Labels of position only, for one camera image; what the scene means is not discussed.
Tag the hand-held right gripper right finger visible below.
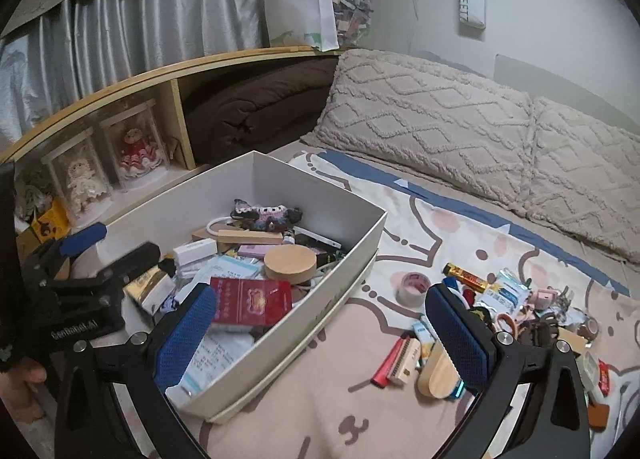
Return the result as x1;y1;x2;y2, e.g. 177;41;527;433
425;283;593;459

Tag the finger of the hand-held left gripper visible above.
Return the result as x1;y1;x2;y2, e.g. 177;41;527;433
36;222;109;276
99;241;162;291

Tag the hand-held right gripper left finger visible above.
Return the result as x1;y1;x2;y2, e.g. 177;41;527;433
54;281;218;459

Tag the gold and white small box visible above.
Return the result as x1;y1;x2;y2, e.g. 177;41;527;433
124;269;176;317

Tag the red cigarette pack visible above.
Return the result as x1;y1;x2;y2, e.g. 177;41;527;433
210;276;293;329

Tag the white storage box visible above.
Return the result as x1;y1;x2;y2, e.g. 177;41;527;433
87;150;388;424

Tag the person's left hand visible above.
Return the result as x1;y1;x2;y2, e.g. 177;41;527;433
0;358;49;423

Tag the small blue and white packet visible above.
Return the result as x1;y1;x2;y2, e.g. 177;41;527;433
412;321;438;355

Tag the yellow box with bear print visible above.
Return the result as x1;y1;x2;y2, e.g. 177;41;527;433
32;212;71;242

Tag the white paper packet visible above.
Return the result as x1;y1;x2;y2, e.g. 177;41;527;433
165;334;261;397

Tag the oval wooden piece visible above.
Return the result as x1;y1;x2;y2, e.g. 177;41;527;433
417;341;463;399

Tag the doll in white dress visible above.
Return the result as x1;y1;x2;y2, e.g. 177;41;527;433
67;159;103;212

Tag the beige flat comb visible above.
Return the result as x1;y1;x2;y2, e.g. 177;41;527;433
389;339;423;386

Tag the white charger box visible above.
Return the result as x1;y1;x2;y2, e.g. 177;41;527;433
172;239;218;265

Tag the yellow and red candy bar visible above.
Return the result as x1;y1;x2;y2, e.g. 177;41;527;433
442;262;493;292

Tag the pink tape roll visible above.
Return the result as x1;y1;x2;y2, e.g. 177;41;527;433
396;271;432;307

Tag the blue face mask pack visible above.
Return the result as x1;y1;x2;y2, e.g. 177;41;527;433
197;256;261;290

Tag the clear display case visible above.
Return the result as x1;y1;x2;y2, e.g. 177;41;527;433
41;128;112;227
99;99;168;190

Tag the brown hair claw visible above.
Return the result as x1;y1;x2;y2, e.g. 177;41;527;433
525;321;561;347

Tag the pink small case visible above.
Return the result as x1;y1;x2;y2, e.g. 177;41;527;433
527;289;558;312

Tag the doll in red dress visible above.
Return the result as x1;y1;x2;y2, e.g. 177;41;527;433
117;126;163;175

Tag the round wooden disc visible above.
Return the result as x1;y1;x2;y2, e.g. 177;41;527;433
263;245;318;286

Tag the crochet toy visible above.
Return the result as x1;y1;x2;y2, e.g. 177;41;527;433
229;198;304;232

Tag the printed cartoon blanket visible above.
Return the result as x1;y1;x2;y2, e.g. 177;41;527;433
200;149;631;459

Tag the wooden shelf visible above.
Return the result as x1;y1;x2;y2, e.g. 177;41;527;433
0;46;343;250

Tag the orange leather piece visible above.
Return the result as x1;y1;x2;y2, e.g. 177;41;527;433
587;401;611;427

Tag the black box with white edge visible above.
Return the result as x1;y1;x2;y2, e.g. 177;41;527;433
292;226;346;265

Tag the brown folded blanket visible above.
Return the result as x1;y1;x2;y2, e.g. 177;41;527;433
180;56;338;165

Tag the beige textured pillow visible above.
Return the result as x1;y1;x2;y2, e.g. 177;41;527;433
520;96;640;265
301;49;535;212

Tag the grey curtain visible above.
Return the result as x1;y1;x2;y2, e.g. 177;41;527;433
0;0;271;140

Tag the white paper shopping bag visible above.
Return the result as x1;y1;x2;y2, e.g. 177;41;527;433
256;0;340;52

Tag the clear bag of cards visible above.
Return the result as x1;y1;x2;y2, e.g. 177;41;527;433
330;0;373;47

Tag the orange ring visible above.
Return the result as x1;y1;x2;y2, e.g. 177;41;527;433
495;314;521;337

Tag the white ring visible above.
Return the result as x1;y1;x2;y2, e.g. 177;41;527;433
206;216;241;235

